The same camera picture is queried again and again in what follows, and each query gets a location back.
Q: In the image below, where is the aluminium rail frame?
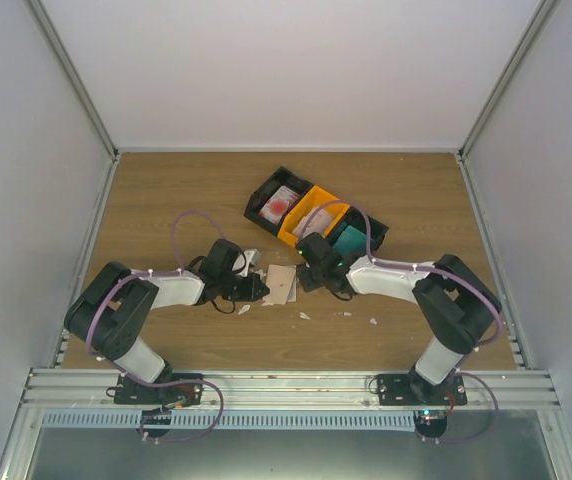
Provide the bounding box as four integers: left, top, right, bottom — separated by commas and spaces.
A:
0, 368, 572, 479

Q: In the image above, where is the black bin right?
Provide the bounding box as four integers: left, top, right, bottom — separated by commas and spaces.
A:
327, 207, 389, 253

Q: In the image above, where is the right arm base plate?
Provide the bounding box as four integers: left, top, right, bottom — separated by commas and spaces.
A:
366, 372, 468, 441

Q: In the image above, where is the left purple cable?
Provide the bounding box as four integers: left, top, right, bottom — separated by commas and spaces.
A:
85, 211, 232, 386

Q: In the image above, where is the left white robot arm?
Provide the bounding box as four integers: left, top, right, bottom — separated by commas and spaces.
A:
64, 239, 270, 404

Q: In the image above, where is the yellow bin middle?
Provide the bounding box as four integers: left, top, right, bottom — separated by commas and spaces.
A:
277, 186, 349, 247

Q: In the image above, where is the black bin left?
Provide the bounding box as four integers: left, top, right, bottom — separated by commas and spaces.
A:
244, 167, 313, 237

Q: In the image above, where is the grey slotted cable duct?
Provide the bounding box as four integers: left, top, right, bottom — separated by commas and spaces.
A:
42, 409, 415, 432

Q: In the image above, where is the teal cards stack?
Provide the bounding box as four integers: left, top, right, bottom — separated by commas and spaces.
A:
333, 226, 367, 256

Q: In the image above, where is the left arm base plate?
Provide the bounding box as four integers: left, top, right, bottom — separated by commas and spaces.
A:
107, 371, 205, 439

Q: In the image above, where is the red circle cards stack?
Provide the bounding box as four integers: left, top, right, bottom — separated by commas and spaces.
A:
259, 185, 300, 225

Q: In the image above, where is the black bin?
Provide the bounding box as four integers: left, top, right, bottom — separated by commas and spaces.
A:
327, 207, 389, 253
244, 167, 313, 237

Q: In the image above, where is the beige leather card holder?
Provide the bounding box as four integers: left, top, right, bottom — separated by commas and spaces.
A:
263, 264, 297, 306

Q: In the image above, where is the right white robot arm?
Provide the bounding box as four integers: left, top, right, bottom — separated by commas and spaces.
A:
296, 233, 502, 405

